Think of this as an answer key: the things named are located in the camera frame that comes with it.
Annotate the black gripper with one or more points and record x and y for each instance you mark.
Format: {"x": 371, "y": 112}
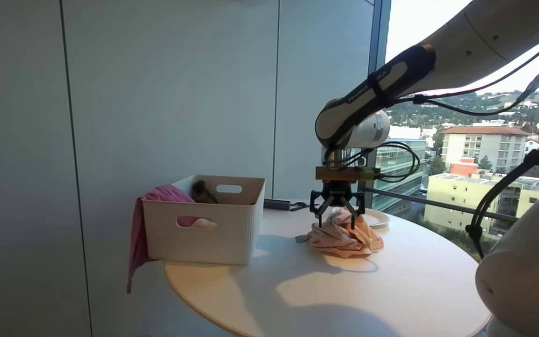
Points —
{"x": 338, "y": 193}

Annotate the peach t-shirt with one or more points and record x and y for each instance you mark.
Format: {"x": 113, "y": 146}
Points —
{"x": 338, "y": 236}

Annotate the pink towel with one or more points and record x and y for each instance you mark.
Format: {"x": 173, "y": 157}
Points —
{"x": 139, "y": 243}

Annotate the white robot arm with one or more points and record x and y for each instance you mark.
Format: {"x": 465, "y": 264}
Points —
{"x": 480, "y": 39}

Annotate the white storage container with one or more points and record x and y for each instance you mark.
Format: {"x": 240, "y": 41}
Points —
{"x": 209, "y": 232}

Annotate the brown item inside container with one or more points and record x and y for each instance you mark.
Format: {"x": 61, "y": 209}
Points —
{"x": 201, "y": 193}

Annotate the white paper plate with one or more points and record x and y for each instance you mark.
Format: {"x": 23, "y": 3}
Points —
{"x": 375, "y": 219}

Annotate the black hair brush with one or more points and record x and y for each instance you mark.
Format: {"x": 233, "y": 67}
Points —
{"x": 285, "y": 204}

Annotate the wrist camera with yellow mount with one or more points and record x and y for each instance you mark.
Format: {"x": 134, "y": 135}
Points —
{"x": 345, "y": 164}

